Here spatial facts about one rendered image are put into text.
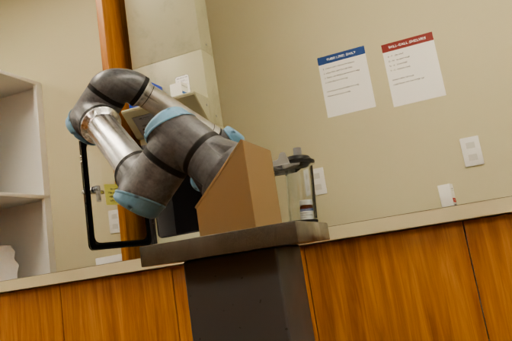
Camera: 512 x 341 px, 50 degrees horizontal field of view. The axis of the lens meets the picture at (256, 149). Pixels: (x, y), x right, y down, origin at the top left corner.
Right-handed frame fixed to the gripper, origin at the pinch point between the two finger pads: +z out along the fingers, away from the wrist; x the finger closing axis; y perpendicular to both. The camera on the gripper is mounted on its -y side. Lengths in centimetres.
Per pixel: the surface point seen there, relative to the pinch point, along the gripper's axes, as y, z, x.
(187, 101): 33, -37, 13
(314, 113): 31, 10, 55
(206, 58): 53, -29, 25
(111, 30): 73, -67, 26
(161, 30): 68, -47, 25
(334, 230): -22.2, 7.8, -19.5
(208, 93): 38, -30, 22
